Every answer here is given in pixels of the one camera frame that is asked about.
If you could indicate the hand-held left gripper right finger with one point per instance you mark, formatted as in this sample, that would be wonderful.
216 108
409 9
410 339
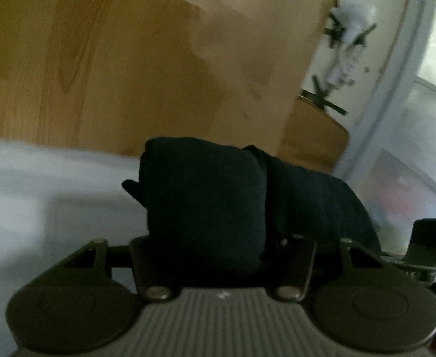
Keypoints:
299 264

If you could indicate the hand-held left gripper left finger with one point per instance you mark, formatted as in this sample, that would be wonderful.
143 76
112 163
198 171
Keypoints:
143 264

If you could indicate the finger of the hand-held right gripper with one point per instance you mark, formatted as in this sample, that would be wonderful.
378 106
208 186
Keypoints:
407 262

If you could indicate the dark cloth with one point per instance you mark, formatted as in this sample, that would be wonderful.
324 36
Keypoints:
314 200
203 200

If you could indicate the wooden headboard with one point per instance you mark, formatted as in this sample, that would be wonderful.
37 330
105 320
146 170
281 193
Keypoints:
128 52

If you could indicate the grey frame glass door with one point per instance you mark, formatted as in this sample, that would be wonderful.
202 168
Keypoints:
407 119

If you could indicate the white garment on wall hanger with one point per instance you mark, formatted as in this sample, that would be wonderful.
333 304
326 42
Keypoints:
348 37

